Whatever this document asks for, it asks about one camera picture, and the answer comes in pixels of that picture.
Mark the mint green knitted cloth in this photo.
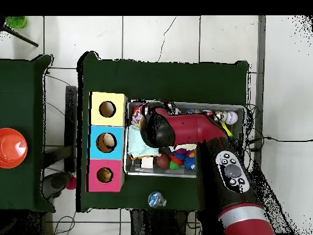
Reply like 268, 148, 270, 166
127, 124, 161, 159

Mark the cream cloth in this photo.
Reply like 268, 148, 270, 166
174, 143, 197, 151

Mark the green cup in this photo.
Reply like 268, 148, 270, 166
4, 16, 28, 29

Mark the shallow wire mesh bin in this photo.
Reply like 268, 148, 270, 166
123, 99, 247, 180

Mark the grey rounded object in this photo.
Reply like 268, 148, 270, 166
42, 171, 72, 199

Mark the black rod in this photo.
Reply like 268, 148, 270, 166
0, 24, 39, 48

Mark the brown toy football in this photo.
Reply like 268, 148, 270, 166
156, 154, 170, 170

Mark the crumpled clear plastic bottle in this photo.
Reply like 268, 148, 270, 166
147, 191, 168, 209

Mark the large orange bowl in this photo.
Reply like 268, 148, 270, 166
0, 127, 28, 170

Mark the black cable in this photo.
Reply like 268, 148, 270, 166
246, 136, 313, 151

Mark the red ball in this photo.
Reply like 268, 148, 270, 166
65, 176, 77, 191

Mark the wooden box with three holes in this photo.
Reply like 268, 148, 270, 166
87, 91, 128, 193

